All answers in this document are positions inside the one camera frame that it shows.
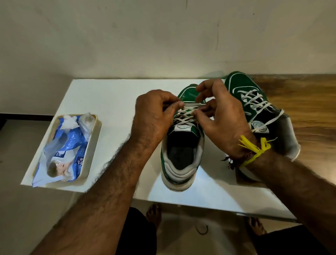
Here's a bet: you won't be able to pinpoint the beige plastic tray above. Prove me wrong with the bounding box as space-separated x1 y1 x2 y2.
31 113 102 187

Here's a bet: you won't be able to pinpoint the person's left hand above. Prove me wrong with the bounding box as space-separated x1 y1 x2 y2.
130 89 185 156

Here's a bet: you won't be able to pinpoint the white wet wipe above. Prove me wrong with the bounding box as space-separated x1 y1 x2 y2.
61 115 80 130

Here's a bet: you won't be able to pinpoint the yellow thread wristband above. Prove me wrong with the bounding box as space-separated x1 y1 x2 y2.
238 135 276 167

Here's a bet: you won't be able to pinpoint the blue wet wipe packet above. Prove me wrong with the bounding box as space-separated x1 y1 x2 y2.
31 113 96 188

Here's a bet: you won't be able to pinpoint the person's right hand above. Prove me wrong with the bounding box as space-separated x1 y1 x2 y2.
193 78 259 161

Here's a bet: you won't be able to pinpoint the black shorts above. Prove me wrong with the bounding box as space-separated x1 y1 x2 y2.
115 207 331 255

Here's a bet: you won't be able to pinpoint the person's right foot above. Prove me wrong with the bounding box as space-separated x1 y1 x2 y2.
245 216 268 236

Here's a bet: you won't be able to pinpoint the person's right forearm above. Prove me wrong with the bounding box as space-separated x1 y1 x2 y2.
245 150 336 255

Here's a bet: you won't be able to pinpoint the person's left forearm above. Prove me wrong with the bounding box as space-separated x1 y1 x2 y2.
30 139 155 255

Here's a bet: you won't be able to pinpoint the black skirting strip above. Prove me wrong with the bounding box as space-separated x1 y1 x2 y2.
0 113 54 124

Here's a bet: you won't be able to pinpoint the green sneaker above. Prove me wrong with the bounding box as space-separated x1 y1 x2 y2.
160 83 206 192
224 71 301 182

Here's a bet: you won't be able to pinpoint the brown beaded bracelet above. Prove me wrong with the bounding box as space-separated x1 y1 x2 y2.
221 152 252 170

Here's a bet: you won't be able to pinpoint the person's left foot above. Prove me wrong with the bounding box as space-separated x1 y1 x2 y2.
146 204 162 229

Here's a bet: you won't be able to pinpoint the white shoelace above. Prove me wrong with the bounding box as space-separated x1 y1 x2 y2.
237 89 285 133
172 102 206 126

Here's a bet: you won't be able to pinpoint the brown wooden board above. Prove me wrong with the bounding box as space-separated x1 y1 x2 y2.
235 74 336 187

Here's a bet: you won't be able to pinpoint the person's foot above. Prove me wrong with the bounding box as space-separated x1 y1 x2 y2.
245 216 268 236
146 204 162 229

